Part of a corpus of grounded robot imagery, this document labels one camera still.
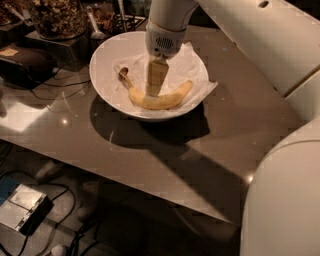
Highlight silver scoop spoon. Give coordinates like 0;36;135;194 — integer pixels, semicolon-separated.
86;6;106;40

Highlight grey metal box on floor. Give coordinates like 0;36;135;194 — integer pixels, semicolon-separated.
0;184;53;235

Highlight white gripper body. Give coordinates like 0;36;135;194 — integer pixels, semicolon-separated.
145;19;186;59

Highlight dark metal stand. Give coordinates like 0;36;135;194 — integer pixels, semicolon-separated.
25;31;90;72

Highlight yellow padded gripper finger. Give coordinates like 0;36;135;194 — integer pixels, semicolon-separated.
146;58;169;97

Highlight white paper napkin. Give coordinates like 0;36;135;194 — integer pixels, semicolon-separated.
110;43;218;120

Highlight black cable on floor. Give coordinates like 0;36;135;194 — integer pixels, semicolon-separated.
0;170;101;256

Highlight black wire basket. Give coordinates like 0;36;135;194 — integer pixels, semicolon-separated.
114;14;146;34

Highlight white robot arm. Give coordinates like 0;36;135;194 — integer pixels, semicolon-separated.
146;0;320;256

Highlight black cable on table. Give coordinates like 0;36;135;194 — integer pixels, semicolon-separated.
29;60;92;102

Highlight blue box on floor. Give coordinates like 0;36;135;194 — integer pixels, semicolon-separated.
0;177;20;206

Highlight black device with label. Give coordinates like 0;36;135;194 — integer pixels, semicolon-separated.
0;44;57;89

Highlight yellow banana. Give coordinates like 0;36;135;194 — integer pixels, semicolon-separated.
118;67;193;110

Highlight glass jar of nuts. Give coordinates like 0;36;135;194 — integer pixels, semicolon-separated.
26;0;86;41

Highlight white bowl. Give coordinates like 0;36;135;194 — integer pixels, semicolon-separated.
88;31;210;122

